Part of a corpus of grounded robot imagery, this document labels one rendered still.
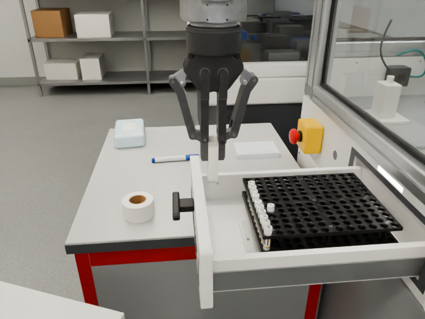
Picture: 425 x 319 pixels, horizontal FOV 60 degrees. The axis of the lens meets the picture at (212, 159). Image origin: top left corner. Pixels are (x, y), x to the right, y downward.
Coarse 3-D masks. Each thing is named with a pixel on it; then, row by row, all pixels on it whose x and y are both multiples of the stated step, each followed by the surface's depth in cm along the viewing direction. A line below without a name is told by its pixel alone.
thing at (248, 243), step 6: (240, 222) 67; (246, 222) 67; (240, 228) 66; (246, 228) 65; (246, 234) 64; (246, 240) 62; (246, 246) 61; (252, 246) 61; (246, 252) 61; (252, 252) 60
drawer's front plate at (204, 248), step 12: (192, 156) 73; (192, 168) 68; (192, 180) 65; (192, 192) 67; (204, 204) 58; (204, 216) 55; (204, 228) 52; (204, 240) 50; (204, 252) 48; (204, 264) 49; (204, 276) 50; (204, 288) 51; (204, 300) 52
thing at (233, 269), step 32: (224, 192) 75; (384, 192) 68; (224, 224) 68; (416, 224) 59; (224, 256) 52; (256, 256) 52; (288, 256) 52; (320, 256) 53; (352, 256) 54; (384, 256) 54; (416, 256) 55; (224, 288) 54; (256, 288) 55
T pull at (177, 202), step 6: (174, 192) 64; (174, 198) 62; (186, 198) 62; (192, 198) 63; (174, 204) 61; (180, 204) 61; (186, 204) 61; (192, 204) 61; (174, 210) 59; (180, 210) 61; (186, 210) 61; (192, 210) 61; (174, 216) 58
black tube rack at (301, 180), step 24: (264, 192) 67; (288, 192) 66; (312, 192) 67; (336, 192) 67; (360, 192) 66; (288, 216) 60; (312, 216) 60; (336, 216) 60; (360, 216) 60; (384, 216) 60; (288, 240) 59; (312, 240) 59; (336, 240) 59; (360, 240) 59; (384, 240) 59
